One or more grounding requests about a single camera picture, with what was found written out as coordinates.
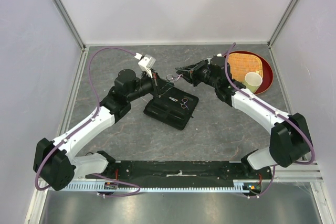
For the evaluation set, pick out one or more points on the silver thinning scissors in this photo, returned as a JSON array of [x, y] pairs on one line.
[[182, 102]]

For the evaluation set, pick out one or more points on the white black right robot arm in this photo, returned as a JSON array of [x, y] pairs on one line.
[[289, 135]]

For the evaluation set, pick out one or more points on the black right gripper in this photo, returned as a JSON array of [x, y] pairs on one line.
[[195, 68]]

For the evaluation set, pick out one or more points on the silver hair scissors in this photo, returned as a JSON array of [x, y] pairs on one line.
[[172, 78]]

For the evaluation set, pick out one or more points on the black zippered tool case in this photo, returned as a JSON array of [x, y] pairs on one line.
[[169, 112]]

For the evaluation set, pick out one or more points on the aluminium front frame rail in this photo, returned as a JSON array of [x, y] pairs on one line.
[[58, 174]]

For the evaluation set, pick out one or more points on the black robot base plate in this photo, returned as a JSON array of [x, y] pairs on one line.
[[183, 172]]

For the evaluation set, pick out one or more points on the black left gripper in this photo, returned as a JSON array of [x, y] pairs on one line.
[[159, 84]]

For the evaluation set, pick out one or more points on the blue slotted cable duct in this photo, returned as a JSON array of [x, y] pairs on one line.
[[105, 187]]

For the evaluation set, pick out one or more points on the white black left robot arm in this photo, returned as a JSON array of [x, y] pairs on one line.
[[114, 106]]

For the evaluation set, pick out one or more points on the round red lacquer tray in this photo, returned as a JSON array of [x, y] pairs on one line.
[[268, 74]]

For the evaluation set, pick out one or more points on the woven bamboo basket tray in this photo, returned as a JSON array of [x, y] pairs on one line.
[[241, 64]]

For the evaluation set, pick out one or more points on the yellow-green ceramic mug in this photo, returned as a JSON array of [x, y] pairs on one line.
[[252, 81]]

